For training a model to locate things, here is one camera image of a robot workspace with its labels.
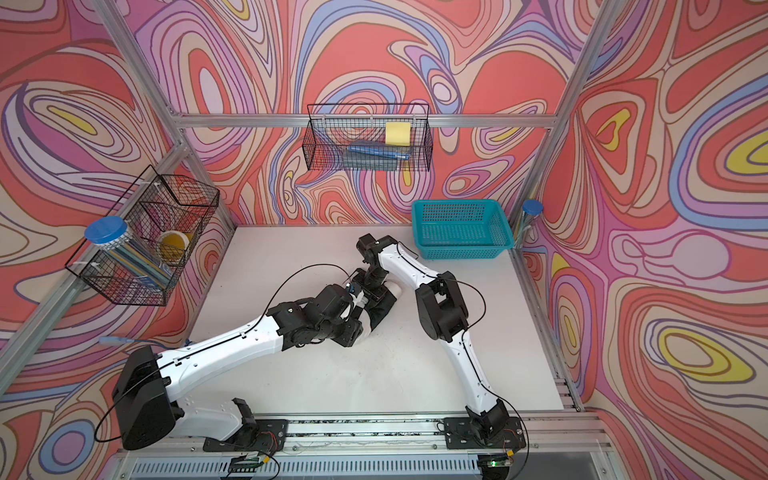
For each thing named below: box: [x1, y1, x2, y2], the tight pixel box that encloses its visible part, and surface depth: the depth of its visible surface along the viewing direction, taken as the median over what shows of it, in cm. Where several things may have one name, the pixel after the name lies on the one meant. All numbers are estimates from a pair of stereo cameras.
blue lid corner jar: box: [514, 199, 544, 248], surface depth 107 cm
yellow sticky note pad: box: [385, 122, 411, 146], surface depth 90 cm
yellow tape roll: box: [156, 230, 190, 265], surface depth 78 cm
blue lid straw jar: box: [85, 216, 173, 290], surface depth 63 cm
